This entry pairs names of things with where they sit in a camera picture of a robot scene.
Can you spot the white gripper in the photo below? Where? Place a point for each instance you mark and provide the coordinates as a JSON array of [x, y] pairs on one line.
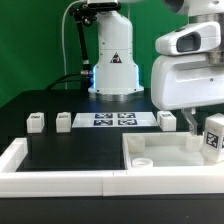
[[186, 82]]

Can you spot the white square table top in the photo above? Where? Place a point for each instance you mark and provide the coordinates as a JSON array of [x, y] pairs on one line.
[[172, 149]]

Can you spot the white u-shaped obstacle fence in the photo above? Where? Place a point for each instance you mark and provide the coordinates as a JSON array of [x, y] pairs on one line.
[[154, 181]]

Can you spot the white marker tag sheet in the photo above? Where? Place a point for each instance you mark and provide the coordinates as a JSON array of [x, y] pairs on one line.
[[114, 119]]

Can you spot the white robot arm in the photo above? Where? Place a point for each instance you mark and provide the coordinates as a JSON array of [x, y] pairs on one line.
[[116, 74]]

